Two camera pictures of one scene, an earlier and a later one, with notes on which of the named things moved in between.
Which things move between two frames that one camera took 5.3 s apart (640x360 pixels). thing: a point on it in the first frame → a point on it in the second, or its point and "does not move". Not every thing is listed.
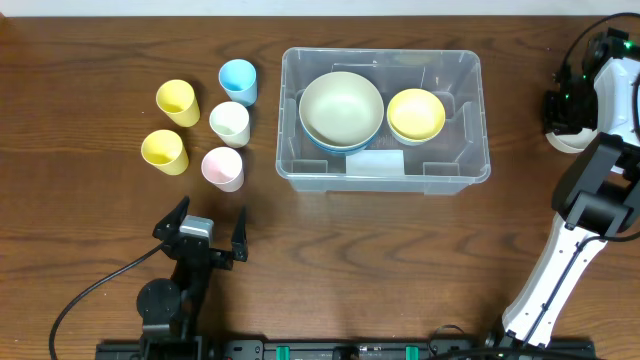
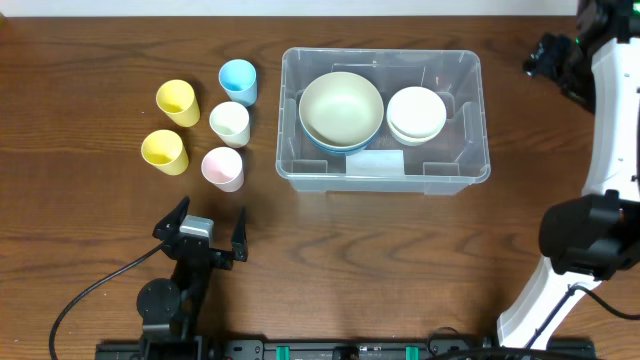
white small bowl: (572, 144) → (416, 112)
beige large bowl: (341, 109) does not move
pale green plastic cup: (231, 121) does not move
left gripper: (203, 254) does not move
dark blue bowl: (336, 150) does not move
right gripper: (558, 113) → (551, 59)
